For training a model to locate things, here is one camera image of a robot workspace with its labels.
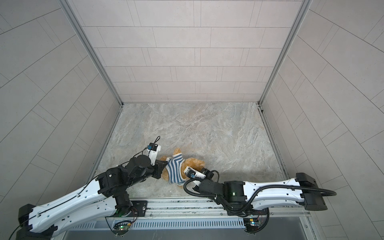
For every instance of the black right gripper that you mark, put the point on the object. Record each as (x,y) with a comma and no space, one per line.
(207,174)

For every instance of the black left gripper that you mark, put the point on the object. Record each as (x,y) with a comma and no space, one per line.
(158,168)

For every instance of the blue white striped knit sweater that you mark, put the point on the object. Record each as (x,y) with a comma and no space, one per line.
(174,168)

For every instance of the brown plush teddy bear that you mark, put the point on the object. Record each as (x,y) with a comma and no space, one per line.
(189,162)

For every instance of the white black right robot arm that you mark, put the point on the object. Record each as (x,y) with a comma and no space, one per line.
(242,198)

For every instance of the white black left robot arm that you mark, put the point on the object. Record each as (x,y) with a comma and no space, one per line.
(104,196)

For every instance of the right green circuit board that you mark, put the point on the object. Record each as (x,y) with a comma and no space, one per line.
(251,225)

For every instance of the green circuit board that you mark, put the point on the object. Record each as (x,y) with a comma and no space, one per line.
(121,228)
(251,225)

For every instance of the left green circuit board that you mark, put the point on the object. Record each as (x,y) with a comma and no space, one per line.
(121,228)

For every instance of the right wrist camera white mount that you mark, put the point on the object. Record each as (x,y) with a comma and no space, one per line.
(194,174)

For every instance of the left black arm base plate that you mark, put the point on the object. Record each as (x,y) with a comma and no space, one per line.
(139,208)

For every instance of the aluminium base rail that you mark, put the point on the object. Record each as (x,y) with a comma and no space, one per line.
(196,219)

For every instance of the left aluminium corner post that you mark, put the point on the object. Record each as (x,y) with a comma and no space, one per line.
(88,47)

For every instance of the aluminium corner post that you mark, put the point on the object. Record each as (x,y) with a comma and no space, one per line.
(88,47)
(289,41)

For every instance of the right aluminium corner post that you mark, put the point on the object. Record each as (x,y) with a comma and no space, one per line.
(289,41)

